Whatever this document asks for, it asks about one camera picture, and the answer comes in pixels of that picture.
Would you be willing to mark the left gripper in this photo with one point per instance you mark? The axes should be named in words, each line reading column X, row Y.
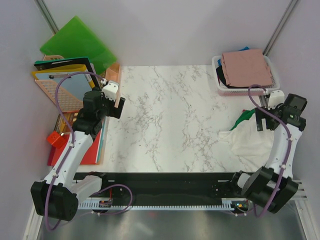
column 114, row 112

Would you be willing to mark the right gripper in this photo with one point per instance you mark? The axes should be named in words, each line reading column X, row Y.
column 260, row 114

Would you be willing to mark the white t shirt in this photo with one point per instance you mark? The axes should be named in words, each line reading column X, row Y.
column 246, row 142

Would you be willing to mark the pink t shirt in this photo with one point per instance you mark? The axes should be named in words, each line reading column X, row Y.
column 252, row 58

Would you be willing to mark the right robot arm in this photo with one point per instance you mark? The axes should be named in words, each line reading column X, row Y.
column 272, row 185

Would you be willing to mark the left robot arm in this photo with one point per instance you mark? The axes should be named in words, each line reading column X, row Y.
column 56, row 196

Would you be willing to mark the green t shirt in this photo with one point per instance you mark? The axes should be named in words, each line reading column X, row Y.
column 246, row 115

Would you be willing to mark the orange desk organizer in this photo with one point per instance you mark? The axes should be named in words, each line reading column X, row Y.
column 113, row 73

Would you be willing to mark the blue clipboard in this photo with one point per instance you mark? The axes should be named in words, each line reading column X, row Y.
column 77, row 85

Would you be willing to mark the pink file rack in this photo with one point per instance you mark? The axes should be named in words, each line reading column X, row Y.
column 67, row 102

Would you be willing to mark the white laundry basket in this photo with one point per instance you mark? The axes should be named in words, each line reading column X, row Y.
column 234, row 92

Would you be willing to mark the brown book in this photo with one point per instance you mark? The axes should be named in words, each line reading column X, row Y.
column 60, row 124

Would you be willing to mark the red folder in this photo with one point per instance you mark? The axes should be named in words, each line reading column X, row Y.
column 91, row 157

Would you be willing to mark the yellow folder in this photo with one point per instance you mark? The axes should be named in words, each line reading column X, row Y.
column 70, row 68

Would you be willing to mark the black t shirt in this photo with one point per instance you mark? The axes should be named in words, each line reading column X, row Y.
column 222, row 75

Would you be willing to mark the black folder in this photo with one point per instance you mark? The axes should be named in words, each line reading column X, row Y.
column 49, row 64

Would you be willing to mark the red cube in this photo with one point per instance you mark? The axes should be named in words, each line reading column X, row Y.
column 56, row 139

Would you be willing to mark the green plastic folder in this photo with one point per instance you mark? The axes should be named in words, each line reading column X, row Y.
column 74, row 40

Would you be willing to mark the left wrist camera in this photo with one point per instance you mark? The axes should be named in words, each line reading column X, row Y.
column 110, row 90

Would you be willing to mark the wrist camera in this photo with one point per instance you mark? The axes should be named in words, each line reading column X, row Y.
column 110, row 90
column 276, row 98

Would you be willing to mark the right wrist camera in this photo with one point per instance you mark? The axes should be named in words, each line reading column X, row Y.
column 276, row 98

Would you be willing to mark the aluminium frame rail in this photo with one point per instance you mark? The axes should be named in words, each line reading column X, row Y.
column 300, row 195

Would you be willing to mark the white cable duct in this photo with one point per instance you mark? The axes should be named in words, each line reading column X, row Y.
column 156, row 204

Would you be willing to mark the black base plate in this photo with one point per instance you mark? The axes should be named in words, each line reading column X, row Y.
column 170, row 186

